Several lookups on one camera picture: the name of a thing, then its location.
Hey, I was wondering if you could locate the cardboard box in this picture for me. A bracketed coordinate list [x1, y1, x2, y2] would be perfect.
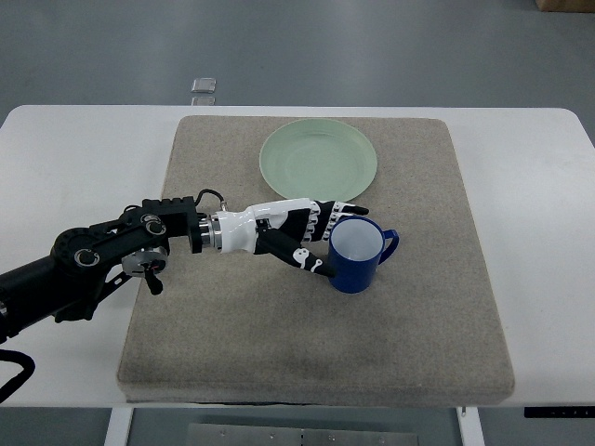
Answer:
[535, 0, 595, 13]

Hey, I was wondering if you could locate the lower floor socket plate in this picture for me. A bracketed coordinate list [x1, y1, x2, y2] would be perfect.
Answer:
[191, 96, 216, 106]

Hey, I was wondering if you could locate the black table control panel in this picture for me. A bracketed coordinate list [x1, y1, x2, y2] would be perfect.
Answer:
[523, 406, 595, 419]

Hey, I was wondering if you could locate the blue mug white inside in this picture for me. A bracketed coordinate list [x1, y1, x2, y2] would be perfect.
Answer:
[328, 216, 400, 294]

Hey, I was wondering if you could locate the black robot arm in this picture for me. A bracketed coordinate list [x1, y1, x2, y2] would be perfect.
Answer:
[1, 196, 222, 341]

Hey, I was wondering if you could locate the floor socket plate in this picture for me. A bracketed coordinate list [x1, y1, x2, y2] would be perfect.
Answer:
[191, 77, 217, 94]
[191, 96, 216, 106]

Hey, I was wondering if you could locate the beige fabric cushion mat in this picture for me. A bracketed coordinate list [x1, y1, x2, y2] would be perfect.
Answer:
[117, 117, 515, 407]

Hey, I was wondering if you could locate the upper floor socket plate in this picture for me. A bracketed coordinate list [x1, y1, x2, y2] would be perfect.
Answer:
[191, 77, 217, 94]

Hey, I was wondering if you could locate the white table leg frame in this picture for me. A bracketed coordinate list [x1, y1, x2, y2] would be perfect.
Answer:
[104, 407, 485, 446]

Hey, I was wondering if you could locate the black sleeved cable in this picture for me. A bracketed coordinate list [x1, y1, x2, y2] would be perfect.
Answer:
[0, 348, 37, 403]

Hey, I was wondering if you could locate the metal base plate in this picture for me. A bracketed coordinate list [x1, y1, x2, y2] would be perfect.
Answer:
[186, 424, 419, 446]

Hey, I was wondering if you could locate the light green plate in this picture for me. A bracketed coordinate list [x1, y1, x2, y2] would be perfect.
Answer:
[259, 118, 377, 202]

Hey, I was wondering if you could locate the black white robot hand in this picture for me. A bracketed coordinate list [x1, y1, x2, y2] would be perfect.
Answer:
[214, 198, 369, 278]

